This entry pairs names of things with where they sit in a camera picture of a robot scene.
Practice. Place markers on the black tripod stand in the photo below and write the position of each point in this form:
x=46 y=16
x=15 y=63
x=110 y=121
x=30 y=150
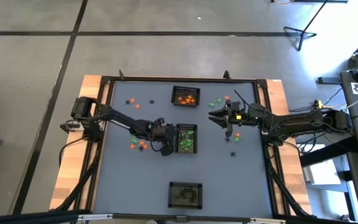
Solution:
x=303 y=32

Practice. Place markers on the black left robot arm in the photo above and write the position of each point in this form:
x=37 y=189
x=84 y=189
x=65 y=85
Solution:
x=126 y=119

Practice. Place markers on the silver metal bracket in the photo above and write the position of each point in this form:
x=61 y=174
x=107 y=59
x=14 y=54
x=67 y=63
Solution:
x=267 y=221
x=95 y=216

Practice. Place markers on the black plastic slotted basket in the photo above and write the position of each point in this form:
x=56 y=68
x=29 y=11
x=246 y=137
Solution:
x=174 y=203
x=176 y=104
x=194 y=152

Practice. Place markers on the white box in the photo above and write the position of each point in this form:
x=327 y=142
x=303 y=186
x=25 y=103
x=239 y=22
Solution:
x=320 y=172

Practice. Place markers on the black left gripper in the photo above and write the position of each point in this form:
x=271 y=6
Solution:
x=162 y=133

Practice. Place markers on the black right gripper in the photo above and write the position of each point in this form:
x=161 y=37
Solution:
x=239 y=113

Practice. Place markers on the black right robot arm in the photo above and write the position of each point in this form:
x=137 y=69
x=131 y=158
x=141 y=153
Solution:
x=297 y=123

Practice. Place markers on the grey table mat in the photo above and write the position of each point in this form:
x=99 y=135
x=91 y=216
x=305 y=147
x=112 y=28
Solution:
x=222 y=180

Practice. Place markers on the black aluminium table frame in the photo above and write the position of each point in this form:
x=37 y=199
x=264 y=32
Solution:
x=197 y=79

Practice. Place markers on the black desk leg bar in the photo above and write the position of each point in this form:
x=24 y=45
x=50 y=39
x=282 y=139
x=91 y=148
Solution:
x=340 y=146

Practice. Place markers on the white power strip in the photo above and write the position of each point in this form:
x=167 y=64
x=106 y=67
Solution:
x=317 y=104

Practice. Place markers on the black frame mount bracket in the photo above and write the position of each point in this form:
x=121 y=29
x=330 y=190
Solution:
x=121 y=75
x=226 y=75

